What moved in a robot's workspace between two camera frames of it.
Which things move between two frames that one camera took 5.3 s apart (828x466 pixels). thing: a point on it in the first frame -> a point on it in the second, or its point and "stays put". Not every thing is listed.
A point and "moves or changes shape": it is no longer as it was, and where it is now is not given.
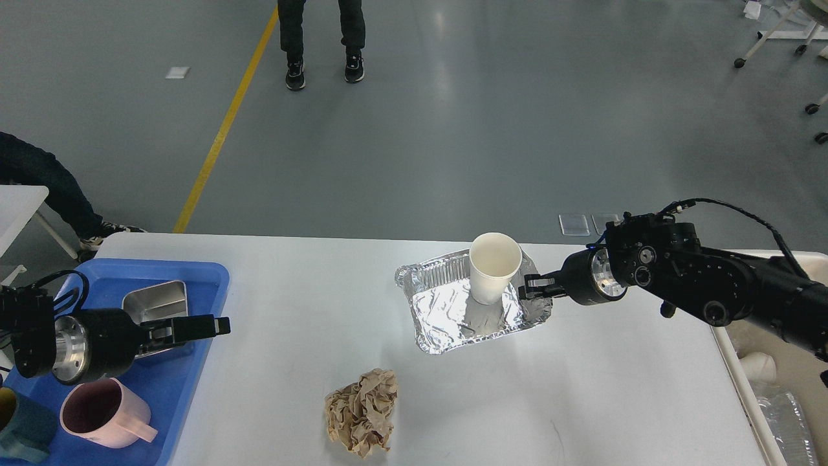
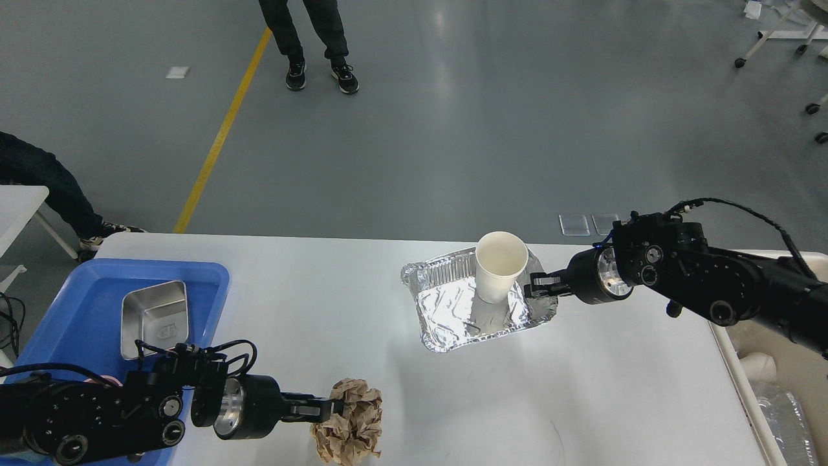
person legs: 291,13 -> 325,15
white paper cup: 495,258 stays put
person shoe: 354,69 -> 347,81
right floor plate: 599,221 stays put
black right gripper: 587,277 stays put
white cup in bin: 759,368 stays put
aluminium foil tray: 446,316 stays put
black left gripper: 98,343 -> 253,406
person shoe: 295,79 stays put
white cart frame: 813,31 stays put
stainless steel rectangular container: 165,301 stays put
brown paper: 359,414 moves or changes shape
